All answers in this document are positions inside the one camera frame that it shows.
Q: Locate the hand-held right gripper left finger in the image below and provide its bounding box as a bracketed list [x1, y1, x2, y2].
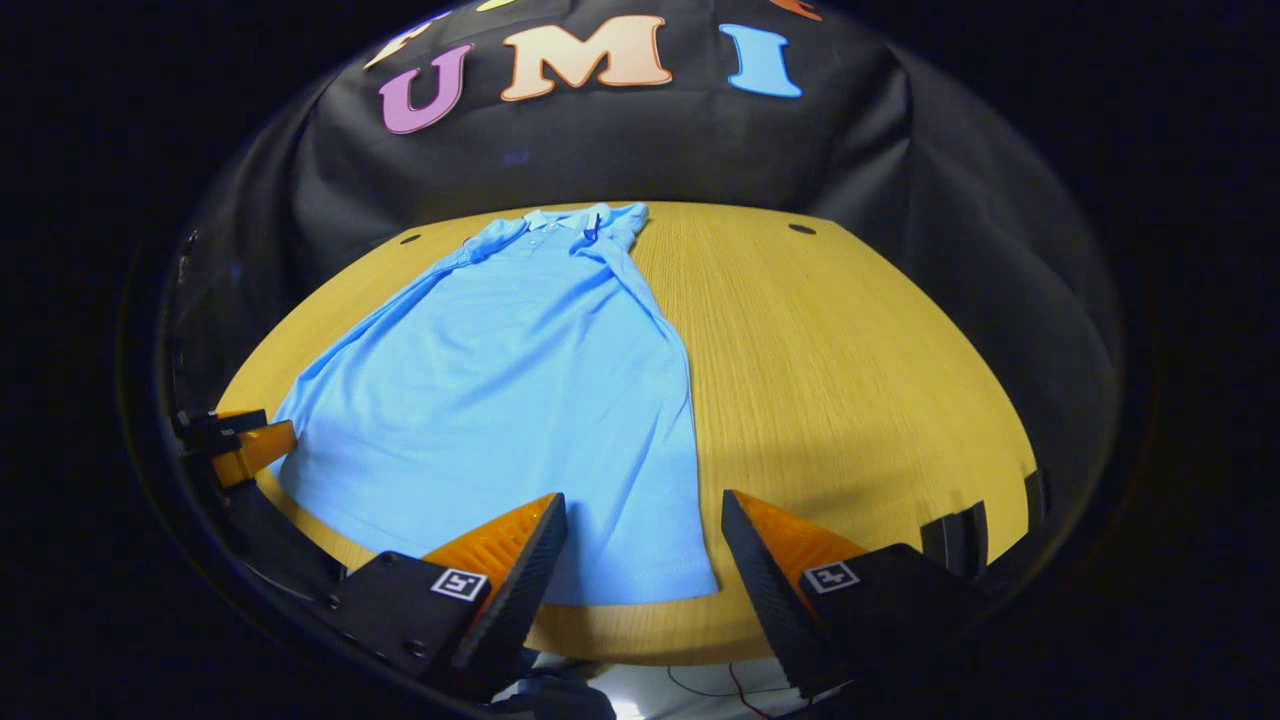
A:
[325, 493, 569, 701]

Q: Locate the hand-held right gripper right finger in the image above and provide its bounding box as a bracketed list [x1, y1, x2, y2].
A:
[722, 490, 991, 699]

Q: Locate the light blue T-shirt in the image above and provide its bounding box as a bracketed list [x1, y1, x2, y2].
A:
[270, 203, 721, 607]

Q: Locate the person's clothing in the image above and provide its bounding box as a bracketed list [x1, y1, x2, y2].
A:
[490, 648, 801, 720]

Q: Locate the black backdrop cloth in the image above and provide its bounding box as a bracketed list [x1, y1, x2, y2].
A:
[160, 0, 1126, 601]

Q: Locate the red cable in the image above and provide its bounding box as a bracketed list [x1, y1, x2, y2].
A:
[668, 663, 773, 719]

